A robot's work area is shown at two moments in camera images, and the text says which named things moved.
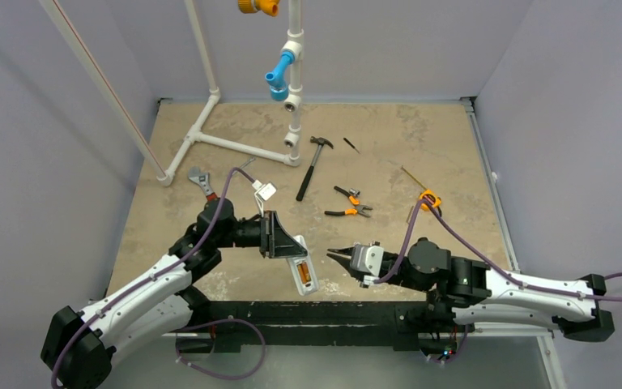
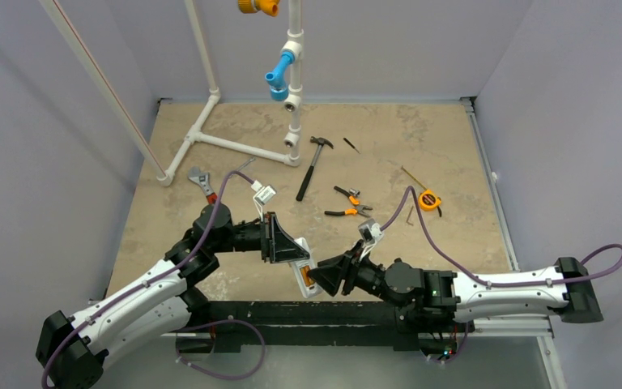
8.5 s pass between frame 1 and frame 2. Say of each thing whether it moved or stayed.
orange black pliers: stayed
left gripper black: stayed
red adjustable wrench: stayed
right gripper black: moved
